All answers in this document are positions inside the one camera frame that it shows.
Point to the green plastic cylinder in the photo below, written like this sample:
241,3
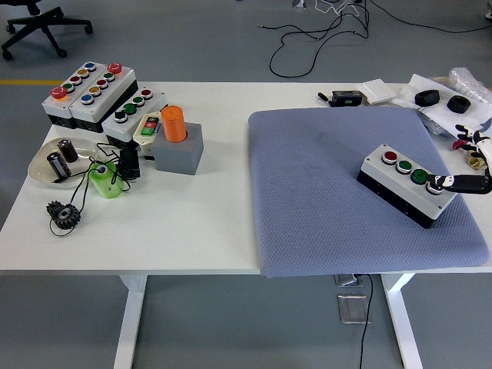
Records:
105,184

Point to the grey-blue textured mat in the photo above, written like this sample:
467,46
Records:
315,184

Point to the small black adapter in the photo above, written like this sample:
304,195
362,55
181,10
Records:
130,165

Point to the clear bubble wrap bag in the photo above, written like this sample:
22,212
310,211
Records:
467,82

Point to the white square switch panel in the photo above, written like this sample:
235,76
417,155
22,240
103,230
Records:
378,91

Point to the grey four-button control box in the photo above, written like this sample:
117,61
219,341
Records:
132,123
396,184

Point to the grey block with hole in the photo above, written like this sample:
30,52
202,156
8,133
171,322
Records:
178,157

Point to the black office chair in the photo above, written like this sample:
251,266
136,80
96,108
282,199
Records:
44,21

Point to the silver floor socket plate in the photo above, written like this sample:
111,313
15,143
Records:
351,309
346,280

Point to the grey five-button control box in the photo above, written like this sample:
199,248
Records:
98,105
54,107

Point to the cream two-button switch box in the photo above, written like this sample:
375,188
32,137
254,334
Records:
143,140

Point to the black capacitor with grey stripe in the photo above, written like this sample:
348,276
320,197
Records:
58,166

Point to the small black tool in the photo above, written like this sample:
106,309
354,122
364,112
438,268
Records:
324,98

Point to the silver shallow dish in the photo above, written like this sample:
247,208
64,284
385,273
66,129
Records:
40,169

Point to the clear plastic bag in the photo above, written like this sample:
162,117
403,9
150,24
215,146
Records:
432,125

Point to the brown capacitor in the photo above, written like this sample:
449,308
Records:
68,151

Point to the white foam sheet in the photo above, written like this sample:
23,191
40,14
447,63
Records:
446,115

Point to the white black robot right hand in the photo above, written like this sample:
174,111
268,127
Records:
461,184

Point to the black device with green label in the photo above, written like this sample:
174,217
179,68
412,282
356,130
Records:
346,98

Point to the black bevel gear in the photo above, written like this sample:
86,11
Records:
57,215

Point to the white table leg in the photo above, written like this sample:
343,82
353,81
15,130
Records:
130,319
401,319

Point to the orange cylinder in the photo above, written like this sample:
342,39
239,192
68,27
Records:
173,125

